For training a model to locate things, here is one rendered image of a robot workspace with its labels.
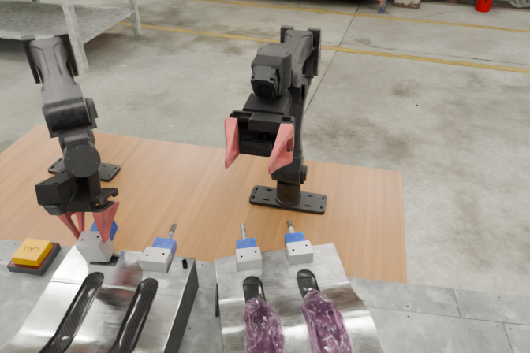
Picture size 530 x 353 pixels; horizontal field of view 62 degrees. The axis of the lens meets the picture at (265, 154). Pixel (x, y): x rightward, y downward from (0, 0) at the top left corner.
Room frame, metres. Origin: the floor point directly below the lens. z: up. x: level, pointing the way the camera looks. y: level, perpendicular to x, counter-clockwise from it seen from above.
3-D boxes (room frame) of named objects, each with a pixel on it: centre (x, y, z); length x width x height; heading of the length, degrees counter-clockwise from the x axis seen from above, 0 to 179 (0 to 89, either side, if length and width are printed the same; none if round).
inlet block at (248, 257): (0.66, 0.04, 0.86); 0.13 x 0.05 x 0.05; 9
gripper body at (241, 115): (0.61, 0.00, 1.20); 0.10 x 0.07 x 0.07; 77
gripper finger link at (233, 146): (0.55, 0.03, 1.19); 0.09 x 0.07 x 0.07; 167
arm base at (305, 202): (0.88, -0.06, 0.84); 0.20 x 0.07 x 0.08; 77
